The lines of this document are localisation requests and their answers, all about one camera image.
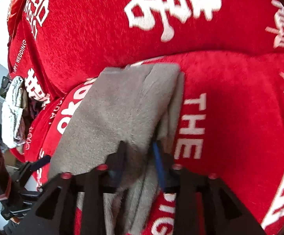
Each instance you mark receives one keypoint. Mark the white floral garment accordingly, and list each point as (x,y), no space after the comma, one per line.
(12,112)

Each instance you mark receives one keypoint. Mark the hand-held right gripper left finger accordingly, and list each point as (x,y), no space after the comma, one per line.
(116,174)

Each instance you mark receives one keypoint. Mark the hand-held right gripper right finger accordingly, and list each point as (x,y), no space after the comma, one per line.
(160,167)

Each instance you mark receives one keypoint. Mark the red printed sofa cover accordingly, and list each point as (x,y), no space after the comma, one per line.
(230,117)

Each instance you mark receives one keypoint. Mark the black eyeglasses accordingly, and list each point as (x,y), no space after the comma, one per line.
(6,82)

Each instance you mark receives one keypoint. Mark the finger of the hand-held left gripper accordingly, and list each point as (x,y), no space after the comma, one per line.
(42,162)

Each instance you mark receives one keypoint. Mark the grey knitted sock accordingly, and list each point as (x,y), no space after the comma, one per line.
(119,102)

